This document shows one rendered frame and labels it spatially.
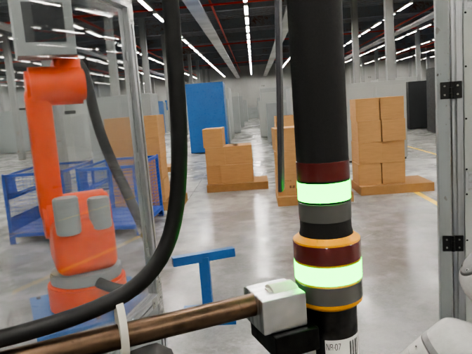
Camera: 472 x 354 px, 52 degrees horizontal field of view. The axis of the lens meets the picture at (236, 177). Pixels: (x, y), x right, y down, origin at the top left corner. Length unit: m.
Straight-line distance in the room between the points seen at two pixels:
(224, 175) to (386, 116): 3.26
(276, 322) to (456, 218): 1.93
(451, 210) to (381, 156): 6.35
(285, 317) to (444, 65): 1.87
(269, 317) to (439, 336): 0.73
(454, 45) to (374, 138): 6.34
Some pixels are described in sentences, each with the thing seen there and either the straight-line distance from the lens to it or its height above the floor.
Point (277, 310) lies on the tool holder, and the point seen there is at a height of 1.54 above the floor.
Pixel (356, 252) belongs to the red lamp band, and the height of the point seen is 1.56.
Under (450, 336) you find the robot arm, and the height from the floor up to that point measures 1.22.
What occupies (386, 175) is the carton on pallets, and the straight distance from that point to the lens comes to 8.57.
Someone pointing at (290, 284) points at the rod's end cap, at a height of 1.55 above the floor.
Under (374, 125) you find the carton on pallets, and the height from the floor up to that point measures 1.14.
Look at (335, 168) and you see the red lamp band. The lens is 0.30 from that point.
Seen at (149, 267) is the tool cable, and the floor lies 1.57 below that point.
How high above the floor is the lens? 1.66
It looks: 8 degrees down
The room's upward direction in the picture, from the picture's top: 5 degrees counter-clockwise
